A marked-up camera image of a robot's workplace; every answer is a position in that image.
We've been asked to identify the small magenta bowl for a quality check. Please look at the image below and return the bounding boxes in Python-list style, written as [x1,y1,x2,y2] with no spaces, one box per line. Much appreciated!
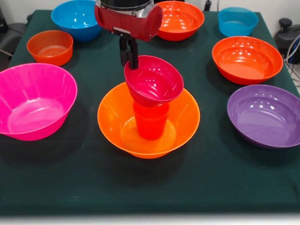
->
[124,55,184,108]

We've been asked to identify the tangled floor cables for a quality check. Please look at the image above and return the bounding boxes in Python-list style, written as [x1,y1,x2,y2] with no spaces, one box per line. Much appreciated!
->
[283,35,300,87]

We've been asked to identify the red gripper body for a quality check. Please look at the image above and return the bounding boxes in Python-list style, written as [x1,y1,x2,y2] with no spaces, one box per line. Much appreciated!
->
[94,3,164,42]

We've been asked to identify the large blue bowl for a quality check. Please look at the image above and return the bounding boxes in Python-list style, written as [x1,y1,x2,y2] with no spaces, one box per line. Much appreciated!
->
[51,0,103,43]

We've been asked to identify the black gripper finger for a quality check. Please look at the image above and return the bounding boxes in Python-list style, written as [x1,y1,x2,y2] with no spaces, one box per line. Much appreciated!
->
[128,37,139,71]
[119,36,132,67]

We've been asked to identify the wide purple bowl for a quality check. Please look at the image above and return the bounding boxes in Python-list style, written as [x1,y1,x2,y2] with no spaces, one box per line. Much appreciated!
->
[226,84,300,150]

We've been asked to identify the large yellow-orange bowl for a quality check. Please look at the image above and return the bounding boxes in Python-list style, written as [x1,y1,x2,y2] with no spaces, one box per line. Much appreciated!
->
[97,81,201,159]

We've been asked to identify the small light blue bowl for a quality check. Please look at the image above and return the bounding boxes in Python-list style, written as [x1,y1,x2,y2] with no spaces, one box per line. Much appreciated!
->
[217,7,259,38]

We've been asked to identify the grey office chair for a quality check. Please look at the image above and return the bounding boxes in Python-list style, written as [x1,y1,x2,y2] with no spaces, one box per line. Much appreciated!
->
[0,6,33,64]

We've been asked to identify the dark green tablecloth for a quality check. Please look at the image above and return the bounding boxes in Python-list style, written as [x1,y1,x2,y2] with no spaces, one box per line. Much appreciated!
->
[0,9,300,215]

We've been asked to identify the large pink bowl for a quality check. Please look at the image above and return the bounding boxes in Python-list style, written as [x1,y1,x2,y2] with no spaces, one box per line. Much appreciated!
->
[0,62,78,142]

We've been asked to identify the wide red-orange bowl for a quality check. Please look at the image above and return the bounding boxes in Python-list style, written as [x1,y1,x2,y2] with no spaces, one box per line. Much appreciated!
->
[156,0,205,42]
[211,36,284,86]

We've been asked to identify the black office chair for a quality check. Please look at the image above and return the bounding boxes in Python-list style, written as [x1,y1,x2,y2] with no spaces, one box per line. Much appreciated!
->
[273,18,300,50]

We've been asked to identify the small orange bowl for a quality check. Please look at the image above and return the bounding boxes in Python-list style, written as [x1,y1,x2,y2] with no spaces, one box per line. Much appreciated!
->
[26,30,74,67]

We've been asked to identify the orange cup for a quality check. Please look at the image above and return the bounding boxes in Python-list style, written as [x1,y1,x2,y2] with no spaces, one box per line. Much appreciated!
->
[133,102,170,141]

